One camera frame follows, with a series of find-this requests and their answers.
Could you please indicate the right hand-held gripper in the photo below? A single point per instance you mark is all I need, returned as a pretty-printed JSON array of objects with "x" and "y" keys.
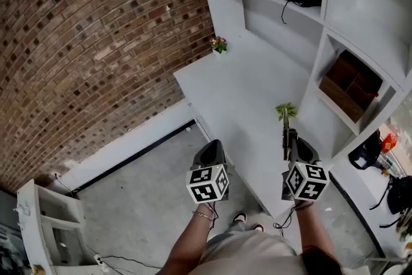
[{"x": 305, "y": 182}]

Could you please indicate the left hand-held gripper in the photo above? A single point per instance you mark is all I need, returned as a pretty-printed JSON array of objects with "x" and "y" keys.
[{"x": 209, "y": 183}]

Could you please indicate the black shoulder bag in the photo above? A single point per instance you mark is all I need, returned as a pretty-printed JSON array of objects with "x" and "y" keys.
[{"x": 367, "y": 148}]

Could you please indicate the person's right forearm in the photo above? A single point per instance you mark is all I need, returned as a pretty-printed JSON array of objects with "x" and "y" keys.
[{"x": 313, "y": 228}]

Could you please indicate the person's left forearm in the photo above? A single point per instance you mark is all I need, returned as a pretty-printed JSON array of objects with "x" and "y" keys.
[{"x": 190, "y": 241}]

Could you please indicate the small green potted plant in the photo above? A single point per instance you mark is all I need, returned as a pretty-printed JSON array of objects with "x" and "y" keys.
[{"x": 286, "y": 110}]

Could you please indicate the person's left shoe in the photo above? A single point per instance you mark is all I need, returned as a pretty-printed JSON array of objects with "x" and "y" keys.
[{"x": 240, "y": 217}]

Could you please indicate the person's shoe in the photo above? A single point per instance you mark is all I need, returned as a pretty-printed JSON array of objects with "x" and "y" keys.
[
  {"x": 240, "y": 217},
  {"x": 258, "y": 227}
]

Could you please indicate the person's grey trousers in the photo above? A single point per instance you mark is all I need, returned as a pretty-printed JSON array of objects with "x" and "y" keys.
[{"x": 236, "y": 227}]

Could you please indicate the white desk shelving unit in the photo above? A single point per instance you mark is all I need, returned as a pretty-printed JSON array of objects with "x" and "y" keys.
[{"x": 257, "y": 87}]

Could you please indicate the person's right shoe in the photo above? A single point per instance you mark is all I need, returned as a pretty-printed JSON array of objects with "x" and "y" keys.
[{"x": 258, "y": 227}]

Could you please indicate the wooden organiser box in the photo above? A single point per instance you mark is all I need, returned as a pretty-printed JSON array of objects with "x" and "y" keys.
[{"x": 349, "y": 87}]

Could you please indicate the person's beige shirt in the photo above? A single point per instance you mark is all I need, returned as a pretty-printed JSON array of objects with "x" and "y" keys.
[{"x": 251, "y": 254}]

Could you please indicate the red round packet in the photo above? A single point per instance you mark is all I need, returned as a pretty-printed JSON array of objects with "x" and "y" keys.
[{"x": 389, "y": 142}]

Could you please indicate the small potted pink flowers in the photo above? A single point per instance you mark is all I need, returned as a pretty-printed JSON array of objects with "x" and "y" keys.
[{"x": 219, "y": 44}]

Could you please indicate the black backpack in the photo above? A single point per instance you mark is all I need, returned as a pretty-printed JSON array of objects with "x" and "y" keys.
[{"x": 400, "y": 194}]

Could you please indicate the white power strip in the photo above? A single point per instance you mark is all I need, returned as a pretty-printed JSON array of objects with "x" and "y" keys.
[{"x": 99, "y": 259}]

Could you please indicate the small white cabinet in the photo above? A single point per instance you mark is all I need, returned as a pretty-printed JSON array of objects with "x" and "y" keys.
[{"x": 48, "y": 228}]

